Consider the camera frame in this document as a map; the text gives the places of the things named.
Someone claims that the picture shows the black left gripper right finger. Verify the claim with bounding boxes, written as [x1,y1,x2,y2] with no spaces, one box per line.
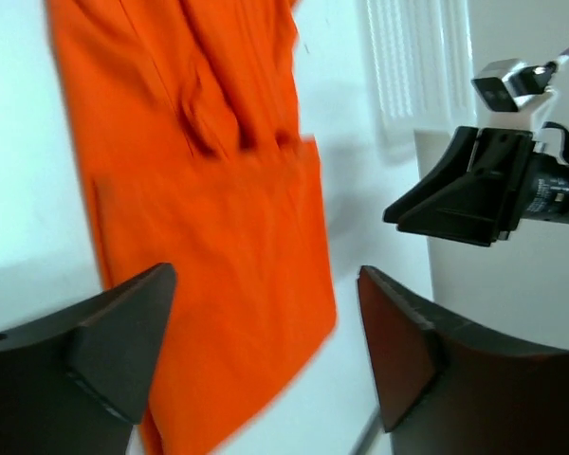
[357,265,569,454]

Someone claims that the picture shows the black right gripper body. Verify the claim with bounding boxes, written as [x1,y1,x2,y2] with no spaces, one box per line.
[468,120,569,243]

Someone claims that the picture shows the white plastic basket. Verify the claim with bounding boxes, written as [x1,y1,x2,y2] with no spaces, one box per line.
[360,1,477,163]

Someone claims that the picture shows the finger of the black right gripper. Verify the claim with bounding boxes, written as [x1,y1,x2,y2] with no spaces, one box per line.
[383,126,479,224]
[395,127,535,248]

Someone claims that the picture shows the orange t shirt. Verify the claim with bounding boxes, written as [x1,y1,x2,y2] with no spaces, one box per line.
[46,1,336,454]

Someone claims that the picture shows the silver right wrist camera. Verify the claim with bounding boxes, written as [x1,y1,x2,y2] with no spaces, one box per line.
[471,59,559,113]

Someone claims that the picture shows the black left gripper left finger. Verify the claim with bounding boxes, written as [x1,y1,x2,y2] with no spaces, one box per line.
[0,264,176,455]

